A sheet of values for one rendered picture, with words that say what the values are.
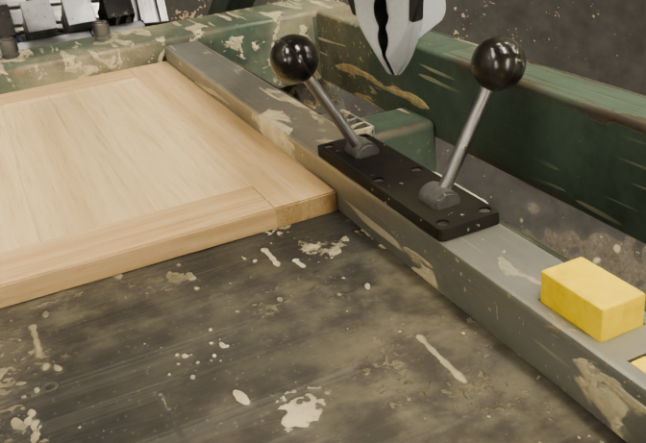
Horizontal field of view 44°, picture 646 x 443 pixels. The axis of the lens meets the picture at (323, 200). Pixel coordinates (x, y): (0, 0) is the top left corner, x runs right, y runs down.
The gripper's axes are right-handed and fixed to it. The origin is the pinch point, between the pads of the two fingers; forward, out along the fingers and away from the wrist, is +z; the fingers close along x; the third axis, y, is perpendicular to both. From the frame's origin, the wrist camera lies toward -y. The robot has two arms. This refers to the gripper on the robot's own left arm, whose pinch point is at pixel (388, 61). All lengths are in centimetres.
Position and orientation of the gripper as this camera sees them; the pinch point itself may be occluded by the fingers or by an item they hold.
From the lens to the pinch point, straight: 67.1
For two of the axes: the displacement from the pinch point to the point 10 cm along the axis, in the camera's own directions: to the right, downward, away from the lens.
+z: 0.9, 9.0, 4.2
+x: -7.1, -2.4, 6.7
